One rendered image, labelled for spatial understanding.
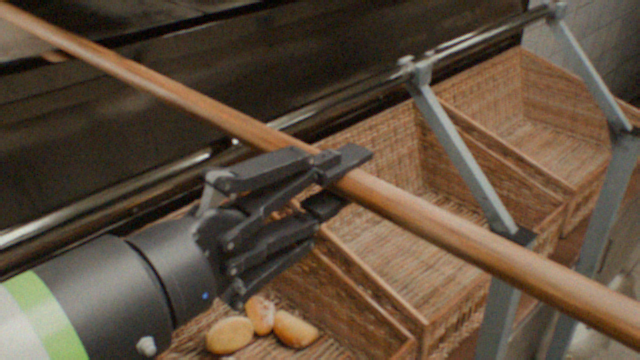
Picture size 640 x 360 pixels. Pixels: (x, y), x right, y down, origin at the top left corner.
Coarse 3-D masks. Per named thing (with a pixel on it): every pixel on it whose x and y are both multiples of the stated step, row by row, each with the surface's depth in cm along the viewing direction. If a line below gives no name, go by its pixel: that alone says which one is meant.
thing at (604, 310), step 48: (0, 0) 98; (96, 48) 77; (192, 96) 64; (288, 144) 54; (336, 192) 51; (384, 192) 47; (432, 240) 44; (480, 240) 42; (528, 288) 39; (576, 288) 37; (624, 336) 35
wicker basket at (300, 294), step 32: (320, 256) 104; (288, 288) 117; (320, 288) 108; (352, 288) 100; (192, 320) 112; (320, 320) 114; (352, 320) 105; (384, 320) 98; (192, 352) 110; (256, 352) 110; (288, 352) 110; (320, 352) 110; (352, 352) 109; (384, 352) 102
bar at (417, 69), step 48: (576, 48) 113; (336, 96) 73; (432, 96) 85; (240, 144) 63; (624, 144) 113; (96, 192) 53; (144, 192) 56; (480, 192) 85; (624, 192) 120; (0, 240) 48; (48, 240) 50; (528, 240) 82; (480, 336) 96
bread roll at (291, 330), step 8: (280, 312) 111; (280, 320) 109; (288, 320) 109; (296, 320) 109; (280, 328) 109; (288, 328) 108; (296, 328) 108; (304, 328) 108; (312, 328) 109; (280, 336) 109; (288, 336) 108; (296, 336) 108; (304, 336) 108; (312, 336) 108; (288, 344) 109; (296, 344) 108; (304, 344) 108
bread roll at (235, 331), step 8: (224, 320) 109; (232, 320) 109; (240, 320) 109; (248, 320) 110; (216, 328) 108; (224, 328) 108; (232, 328) 108; (240, 328) 109; (248, 328) 109; (208, 336) 107; (216, 336) 107; (224, 336) 107; (232, 336) 108; (240, 336) 108; (248, 336) 109; (208, 344) 107; (216, 344) 107; (224, 344) 107; (232, 344) 108; (240, 344) 108; (216, 352) 107; (224, 352) 108
